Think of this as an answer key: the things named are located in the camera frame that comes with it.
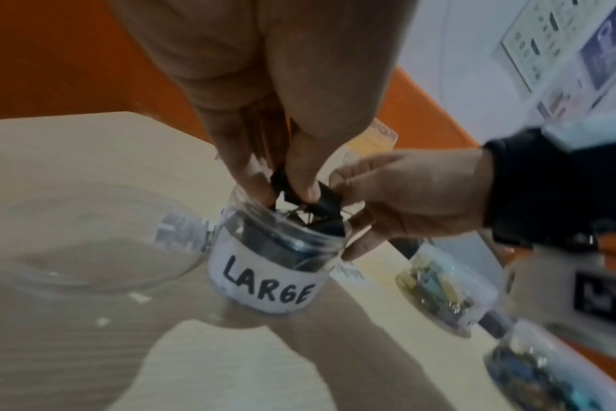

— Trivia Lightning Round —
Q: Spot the person's left hand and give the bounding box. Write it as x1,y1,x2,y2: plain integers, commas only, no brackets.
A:
110,0,422,207

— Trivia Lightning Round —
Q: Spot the person's right hand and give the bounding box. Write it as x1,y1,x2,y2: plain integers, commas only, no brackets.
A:
330,149,497,263

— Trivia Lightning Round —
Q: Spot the clear jar with white label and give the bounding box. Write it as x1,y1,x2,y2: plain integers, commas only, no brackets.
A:
206,183,353,319

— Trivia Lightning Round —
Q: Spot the yellow paper card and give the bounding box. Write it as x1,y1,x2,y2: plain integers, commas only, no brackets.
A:
356,119,400,154

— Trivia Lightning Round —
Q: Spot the clear jar of coloured clips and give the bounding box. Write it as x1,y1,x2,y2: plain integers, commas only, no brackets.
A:
393,240,503,339

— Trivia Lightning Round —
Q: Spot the small black binder clip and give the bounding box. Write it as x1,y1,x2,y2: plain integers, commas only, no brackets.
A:
477,308,516,339

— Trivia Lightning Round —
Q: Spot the pile of black binder clips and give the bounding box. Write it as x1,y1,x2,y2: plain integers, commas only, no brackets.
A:
221,209,347,275

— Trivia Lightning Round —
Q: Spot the clear jar of blue clips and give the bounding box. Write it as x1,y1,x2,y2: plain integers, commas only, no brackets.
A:
482,317,616,411

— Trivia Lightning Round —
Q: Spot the large clear plastic container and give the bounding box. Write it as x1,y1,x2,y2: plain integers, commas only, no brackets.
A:
0,182,219,301

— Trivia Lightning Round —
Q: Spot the black wrist strap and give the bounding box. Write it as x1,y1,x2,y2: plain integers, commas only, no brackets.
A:
483,127,616,253

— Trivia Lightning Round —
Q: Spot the printed wall poster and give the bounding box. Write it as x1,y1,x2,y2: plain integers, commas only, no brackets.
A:
492,0,616,121

